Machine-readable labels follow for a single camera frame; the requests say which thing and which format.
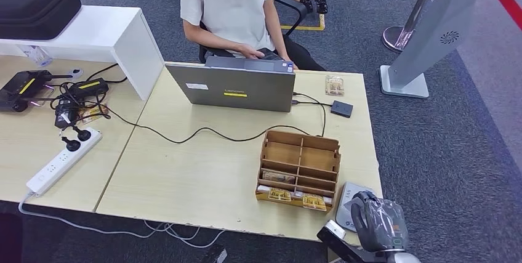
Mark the black adapter with yellow label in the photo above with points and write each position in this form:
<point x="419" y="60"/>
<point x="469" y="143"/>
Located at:
<point x="87" y="88"/>

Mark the wooden card organizer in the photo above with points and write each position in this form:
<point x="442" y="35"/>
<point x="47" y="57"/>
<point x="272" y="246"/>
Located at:
<point x="285" y="153"/>

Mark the dark smartphone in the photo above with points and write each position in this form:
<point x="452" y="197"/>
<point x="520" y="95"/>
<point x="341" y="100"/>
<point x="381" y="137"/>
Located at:
<point x="270" y="54"/>

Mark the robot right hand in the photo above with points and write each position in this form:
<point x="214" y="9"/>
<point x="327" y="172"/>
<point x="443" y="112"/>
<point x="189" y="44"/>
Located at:
<point x="379" y="220"/>

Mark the person's right hand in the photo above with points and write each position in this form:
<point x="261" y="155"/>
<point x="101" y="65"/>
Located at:
<point x="252" y="53"/>

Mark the grey card reader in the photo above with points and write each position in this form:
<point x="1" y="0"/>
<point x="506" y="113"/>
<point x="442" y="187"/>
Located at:
<point x="343" y="216"/>

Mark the small black adapter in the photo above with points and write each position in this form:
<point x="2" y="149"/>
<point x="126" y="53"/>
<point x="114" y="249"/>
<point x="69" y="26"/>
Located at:
<point x="63" y="119"/>

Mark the grey laptop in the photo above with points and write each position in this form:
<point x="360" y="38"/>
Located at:
<point x="236" y="87"/>

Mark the white card stack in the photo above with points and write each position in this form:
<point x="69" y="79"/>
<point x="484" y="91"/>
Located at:
<point x="263" y="188"/>
<point x="297" y="194"/>

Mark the red barrier belt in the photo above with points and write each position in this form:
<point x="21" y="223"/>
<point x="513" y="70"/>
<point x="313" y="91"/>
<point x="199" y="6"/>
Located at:
<point x="503" y="0"/>

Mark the clear plastic bottle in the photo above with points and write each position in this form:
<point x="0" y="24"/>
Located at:
<point x="40" y="56"/>

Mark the chrome stanchion post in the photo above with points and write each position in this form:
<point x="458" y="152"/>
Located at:
<point x="392" y="38"/>

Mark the person's left forearm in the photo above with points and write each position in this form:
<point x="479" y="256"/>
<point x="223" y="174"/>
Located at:
<point x="279" y="36"/>

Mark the grey kiosk stand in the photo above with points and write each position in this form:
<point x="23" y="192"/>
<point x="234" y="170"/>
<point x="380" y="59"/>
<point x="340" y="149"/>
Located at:
<point x="432" y="28"/>

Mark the black hard carry case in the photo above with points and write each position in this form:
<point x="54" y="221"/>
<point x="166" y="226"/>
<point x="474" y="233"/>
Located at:
<point x="36" y="4"/>

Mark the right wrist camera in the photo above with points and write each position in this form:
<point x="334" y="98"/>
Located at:
<point x="336" y="238"/>

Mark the white power strip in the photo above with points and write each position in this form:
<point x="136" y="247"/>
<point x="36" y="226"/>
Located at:
<point x="61" y="163"/>

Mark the small black hub box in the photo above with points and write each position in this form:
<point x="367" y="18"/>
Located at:
<point x="341" y="109"/>

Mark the black office chair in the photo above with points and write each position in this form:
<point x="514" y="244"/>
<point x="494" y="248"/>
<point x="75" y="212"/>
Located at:
<point x="291" y="5"/>

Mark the brown patterned card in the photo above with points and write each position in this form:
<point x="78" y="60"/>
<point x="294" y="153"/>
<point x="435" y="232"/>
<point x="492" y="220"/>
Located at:
<point x="278" y="177"/>

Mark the person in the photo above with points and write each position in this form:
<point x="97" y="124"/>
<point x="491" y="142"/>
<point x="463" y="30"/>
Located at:
<point x="228" y="4"/>

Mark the person's right forearm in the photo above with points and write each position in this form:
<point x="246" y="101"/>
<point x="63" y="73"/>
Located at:
<point x="216" y="44"/>

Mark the black device with yellow label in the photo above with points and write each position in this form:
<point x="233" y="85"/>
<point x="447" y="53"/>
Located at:
<point x="20" y="89"/>

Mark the person's left hand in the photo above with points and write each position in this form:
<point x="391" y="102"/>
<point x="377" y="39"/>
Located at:
<point x="290" y="61"/>

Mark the yellow floor tape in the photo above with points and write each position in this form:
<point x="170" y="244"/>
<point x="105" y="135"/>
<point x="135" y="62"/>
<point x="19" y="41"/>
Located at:
<point x="322" y="22"/>

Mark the black round plug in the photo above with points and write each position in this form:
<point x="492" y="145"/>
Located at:
<point x="82" y="134"/>
<point x="71" y="145"/>

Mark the white desk shelf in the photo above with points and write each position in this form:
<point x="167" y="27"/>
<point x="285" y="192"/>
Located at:
<point x="102" y="28"/>

